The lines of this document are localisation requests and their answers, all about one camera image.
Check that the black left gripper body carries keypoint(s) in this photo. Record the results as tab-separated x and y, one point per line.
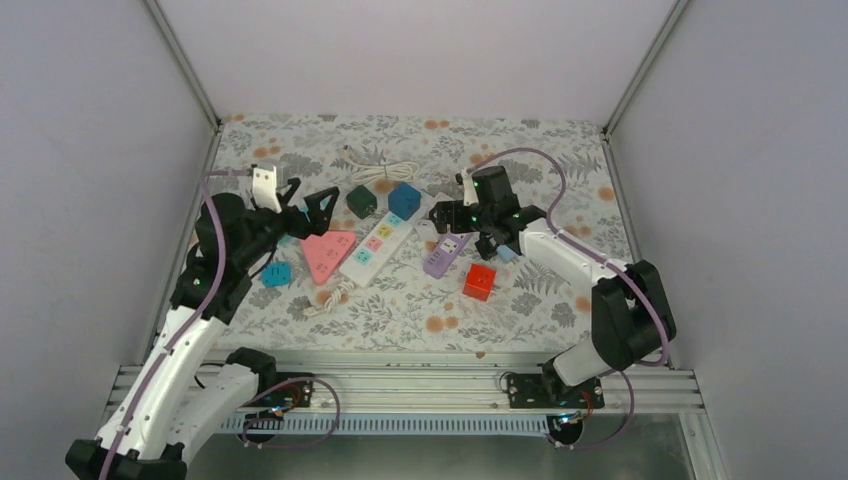
298	227

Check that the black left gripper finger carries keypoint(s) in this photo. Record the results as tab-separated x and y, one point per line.
285	196
320	207

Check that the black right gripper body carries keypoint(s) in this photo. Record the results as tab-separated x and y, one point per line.
460	225

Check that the dark green cube adapter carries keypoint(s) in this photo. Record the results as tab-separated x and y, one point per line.
361	202

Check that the blue cube socket adapter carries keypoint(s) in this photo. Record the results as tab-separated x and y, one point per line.
404	201

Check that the red cube socket adapter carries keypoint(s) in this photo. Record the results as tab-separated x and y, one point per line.
479	282

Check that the white multicolour power strip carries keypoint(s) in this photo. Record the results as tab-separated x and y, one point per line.
378	247

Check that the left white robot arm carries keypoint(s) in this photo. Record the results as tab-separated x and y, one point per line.
154	433

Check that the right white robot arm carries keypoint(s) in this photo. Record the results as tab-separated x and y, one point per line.
629	313

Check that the purple power strip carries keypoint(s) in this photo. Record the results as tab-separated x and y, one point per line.
444	254

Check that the pink triangular power strip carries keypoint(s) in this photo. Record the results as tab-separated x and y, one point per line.
325	253

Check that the cyan small socket adapter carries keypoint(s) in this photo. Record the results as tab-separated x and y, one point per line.
276	274

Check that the light blue small adapter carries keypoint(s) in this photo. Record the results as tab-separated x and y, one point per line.
506	254

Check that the floral patterned table mat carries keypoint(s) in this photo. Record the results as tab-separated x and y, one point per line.
550	163

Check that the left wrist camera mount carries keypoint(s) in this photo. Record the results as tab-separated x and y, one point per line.
264	187

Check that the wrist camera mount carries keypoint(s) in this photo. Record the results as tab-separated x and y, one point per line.
470	195
264	187

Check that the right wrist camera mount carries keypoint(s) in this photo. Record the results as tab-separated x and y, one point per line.
470	195

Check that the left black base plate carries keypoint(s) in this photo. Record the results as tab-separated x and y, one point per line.
287	390

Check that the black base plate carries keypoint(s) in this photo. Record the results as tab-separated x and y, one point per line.
535	391
287	390

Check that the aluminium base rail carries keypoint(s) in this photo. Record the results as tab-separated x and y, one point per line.
478	390

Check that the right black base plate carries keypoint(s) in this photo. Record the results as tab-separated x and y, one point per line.
535	391

